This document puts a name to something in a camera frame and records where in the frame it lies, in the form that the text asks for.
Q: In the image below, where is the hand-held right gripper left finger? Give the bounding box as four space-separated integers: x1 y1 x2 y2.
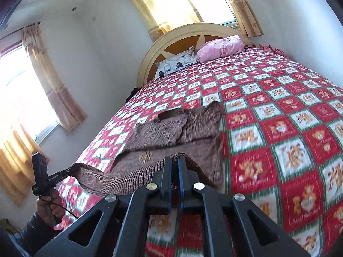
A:
35 157 173 257

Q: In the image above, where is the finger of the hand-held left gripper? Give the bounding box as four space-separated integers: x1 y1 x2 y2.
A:
57 165 79 179

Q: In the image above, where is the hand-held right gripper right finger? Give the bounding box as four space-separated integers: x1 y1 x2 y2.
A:
178 157 312 257

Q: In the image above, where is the brown knitted sun-pattern sweater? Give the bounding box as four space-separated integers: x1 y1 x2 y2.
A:
72 101 224 197

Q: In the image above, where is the person's left forearm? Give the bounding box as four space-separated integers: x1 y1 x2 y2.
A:
0 211 63 257

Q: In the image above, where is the person's left hand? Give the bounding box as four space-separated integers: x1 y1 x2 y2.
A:
37 190 66 229

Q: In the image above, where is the yellow curtain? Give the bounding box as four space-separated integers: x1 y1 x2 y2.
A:
0 124 50 206
216 0 264 38
118 0 202 43
22 23 88 134

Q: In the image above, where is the side window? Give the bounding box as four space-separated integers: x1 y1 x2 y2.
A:
0 43 61 143

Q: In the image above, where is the dark cloth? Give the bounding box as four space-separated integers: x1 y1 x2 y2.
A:
125 87 140 104

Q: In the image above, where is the red checkered bear bedspread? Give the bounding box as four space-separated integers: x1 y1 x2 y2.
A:
55 44 343 257

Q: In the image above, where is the white patterned pillow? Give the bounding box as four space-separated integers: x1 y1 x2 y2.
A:
155 46 199 79

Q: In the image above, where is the cream wooden headboard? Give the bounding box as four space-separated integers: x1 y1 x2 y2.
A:
137 23 254 86

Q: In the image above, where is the pink pillow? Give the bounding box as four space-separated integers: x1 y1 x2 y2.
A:
197 35 245 63

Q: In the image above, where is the pink fringed cloth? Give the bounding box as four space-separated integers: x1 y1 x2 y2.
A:
256 44 288 57

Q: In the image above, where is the window behind headboard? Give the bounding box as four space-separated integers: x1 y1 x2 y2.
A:
178 0 239 28

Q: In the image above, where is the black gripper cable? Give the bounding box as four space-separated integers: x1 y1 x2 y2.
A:
57 203 80 219

